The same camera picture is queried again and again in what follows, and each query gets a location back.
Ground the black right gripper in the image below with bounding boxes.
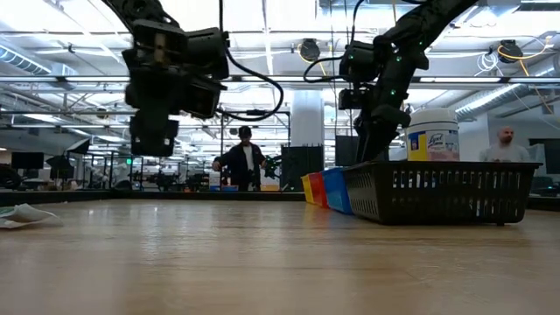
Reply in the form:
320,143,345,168
353,102,412,164

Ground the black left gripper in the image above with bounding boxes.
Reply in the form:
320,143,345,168
124,65,186,158

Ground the black partition panel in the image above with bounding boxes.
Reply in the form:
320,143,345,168
334,135,361,167
279,144,326,193

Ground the white-lidded plastic jar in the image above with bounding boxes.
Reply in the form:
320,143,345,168
405,108,461,162

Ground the blue plastic bin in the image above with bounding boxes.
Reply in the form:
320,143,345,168
321,166,354,215

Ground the white building pillar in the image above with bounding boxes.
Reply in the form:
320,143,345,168
290,89,326,148

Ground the red plastic bin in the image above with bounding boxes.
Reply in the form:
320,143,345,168
308,171,330,209

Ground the black plastic bin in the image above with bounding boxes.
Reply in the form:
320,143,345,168
342,160,543,227

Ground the yellow plastic bin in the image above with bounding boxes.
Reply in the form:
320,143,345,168
300,174,315,205

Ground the person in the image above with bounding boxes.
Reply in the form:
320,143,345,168
478,126,533,163
212,125,269,193

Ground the black monitor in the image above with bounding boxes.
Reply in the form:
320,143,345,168
10,151,45,171

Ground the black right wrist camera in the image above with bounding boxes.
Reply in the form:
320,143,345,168
337,87,368,111

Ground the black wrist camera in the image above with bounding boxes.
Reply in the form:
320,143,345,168
337,87,368,111
181,76,228,120

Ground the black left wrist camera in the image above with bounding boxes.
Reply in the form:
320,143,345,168
181,76,228,120

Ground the black ceiling cable reel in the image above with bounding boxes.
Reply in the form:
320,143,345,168
498,38,520,65
299,38,322,62

